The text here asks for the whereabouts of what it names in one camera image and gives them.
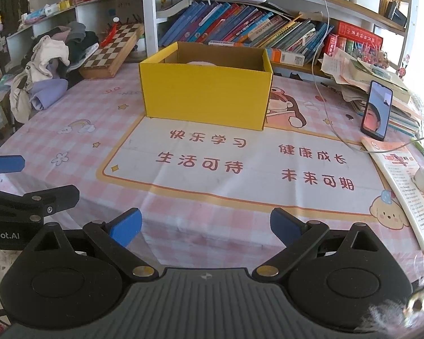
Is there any yellow cardboard box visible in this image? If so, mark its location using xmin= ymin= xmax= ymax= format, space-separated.
xmin=139 ymin=41 xmax=273 ymax=131

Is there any pile of clothes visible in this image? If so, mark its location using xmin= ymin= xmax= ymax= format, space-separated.
xmin=9 ymin=21 xmax=99 ymax=122

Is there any black smartphone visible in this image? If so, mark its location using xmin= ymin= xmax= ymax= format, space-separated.
xmin=360 ymin=81 xmax=393 ymax=141

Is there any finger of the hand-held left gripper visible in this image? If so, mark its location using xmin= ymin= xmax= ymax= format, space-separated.
xmin=0 ymin=184 xmax=80 ymax=223
xmin=0 ymin=155 xmax=25 ymax=175

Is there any red box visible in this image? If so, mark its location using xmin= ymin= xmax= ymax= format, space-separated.
xmin=323 ymin=19 xmax=384 ymax=55

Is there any black stand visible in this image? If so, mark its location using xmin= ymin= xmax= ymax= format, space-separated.
xmin=384 ymin=2 xmax=408 ymax=27

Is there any stack of papers and books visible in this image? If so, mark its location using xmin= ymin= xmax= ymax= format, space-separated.
xmin=320 ymin=47 xmax=423 ymax=136

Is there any wooden chess board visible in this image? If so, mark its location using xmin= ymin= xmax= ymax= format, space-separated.
xmin=78 ymin=23 xmax=145 ymax=79

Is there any purple cloth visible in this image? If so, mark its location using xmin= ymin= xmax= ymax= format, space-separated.
xmin=30 ymin=78 xmax=69 ymax=112

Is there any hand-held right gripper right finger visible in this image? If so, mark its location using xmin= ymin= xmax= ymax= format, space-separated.
xmin=252 ymin=208 xmax=389 ymax=279

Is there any row of books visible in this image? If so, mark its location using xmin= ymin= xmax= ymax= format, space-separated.
xmin=159 ymin=1 xmax=331 ymax=60

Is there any red tassel charm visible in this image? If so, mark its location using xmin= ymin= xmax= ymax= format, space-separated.
xmin=99 ymin=17 xmax=121 ymax=47

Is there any white charging cable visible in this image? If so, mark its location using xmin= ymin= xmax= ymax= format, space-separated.
xmin=311 ymin=0 xmax=424 ymax=154

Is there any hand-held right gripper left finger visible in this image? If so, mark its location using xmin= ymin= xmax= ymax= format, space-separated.
xmin=32 ymin=208 xmax=159 ymax=279

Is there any white orange booklet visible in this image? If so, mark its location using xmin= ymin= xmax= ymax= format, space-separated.
xmin=361 ymin=136 xmax=424 ymax=251

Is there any white bookshelf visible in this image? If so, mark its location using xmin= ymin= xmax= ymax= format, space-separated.
xmin=5 ymin=0 xmax=416 ymax=78

